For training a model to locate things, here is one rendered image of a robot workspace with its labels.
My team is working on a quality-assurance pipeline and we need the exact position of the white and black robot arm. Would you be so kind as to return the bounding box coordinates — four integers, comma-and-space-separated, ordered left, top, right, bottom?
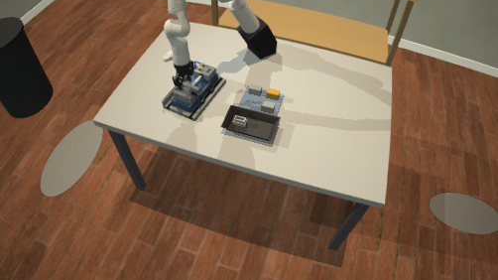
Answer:
163, 0, 260, 66

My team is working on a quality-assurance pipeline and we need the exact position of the yellow block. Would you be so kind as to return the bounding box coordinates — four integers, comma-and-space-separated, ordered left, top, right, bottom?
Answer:
266, 88, 280, 100

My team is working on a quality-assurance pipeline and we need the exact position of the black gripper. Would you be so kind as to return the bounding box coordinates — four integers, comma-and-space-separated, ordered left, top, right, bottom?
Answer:
172, 61, 193, 90

